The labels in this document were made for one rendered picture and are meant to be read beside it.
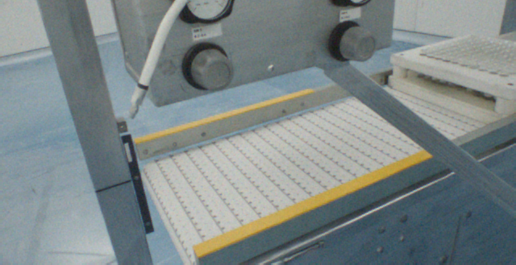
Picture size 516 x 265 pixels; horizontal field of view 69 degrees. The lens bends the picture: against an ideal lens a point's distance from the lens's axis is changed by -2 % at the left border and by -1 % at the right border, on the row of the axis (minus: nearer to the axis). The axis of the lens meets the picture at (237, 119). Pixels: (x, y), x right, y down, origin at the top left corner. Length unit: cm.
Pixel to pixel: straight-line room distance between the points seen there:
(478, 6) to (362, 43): 374
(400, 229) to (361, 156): 11
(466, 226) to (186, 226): 56
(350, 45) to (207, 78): 12
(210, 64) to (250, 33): 5
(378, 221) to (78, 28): 47
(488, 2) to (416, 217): 349
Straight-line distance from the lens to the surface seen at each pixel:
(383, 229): 55
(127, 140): 62
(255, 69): 28
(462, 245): 89
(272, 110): 69
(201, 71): 24
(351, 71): 40
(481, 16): 404
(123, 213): 69
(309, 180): 54
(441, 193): 62
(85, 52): 57
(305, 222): 44
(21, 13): 538
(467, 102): 75
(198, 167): 59
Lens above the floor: 113
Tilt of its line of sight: 26 degrees down
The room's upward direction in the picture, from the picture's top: 6 degrees counter-clockwise
